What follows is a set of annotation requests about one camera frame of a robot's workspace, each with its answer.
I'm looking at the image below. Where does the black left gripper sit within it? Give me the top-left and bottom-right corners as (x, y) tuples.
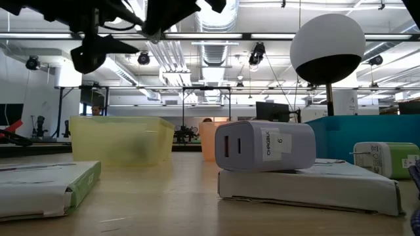
(42, 0), (201, 75)

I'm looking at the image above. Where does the white usb wall charger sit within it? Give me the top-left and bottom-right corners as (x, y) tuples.
(215, 120), (317, 174)

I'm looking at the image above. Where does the white box green edge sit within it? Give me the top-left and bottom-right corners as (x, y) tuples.
(0, 160), (102, 222)

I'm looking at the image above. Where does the white cardboard box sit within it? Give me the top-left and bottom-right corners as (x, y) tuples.
(217, 159), (404, 217)

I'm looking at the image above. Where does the green and white charger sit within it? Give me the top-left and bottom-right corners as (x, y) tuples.
(349, 142), (420, 180)

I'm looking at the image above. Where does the black monitor on arm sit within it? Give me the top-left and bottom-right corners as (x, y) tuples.
(255, 101), (302, 123)

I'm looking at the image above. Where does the translucent yellow plastic bin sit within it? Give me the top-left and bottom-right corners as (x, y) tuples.
(69, 115), (175, 167)

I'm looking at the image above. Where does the translucent orange plastic bin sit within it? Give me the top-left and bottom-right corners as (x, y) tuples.
(198, 121), (230, 162)

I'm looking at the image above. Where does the teal plastic bin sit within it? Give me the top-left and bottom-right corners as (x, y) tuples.
(304, 113), (420, 165)

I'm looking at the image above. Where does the red and black tool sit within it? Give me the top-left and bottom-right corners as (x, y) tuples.
(0, 119), (33, 147)

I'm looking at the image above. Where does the silver ceiling duct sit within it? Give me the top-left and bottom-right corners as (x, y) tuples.
(196, 0), (240, 102)

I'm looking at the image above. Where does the black background workbench frame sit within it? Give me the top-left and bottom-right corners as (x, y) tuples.
(54, 85), (232, 138)

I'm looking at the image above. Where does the black wall screen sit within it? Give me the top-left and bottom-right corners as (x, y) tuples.
(0, 103), (24, 127)

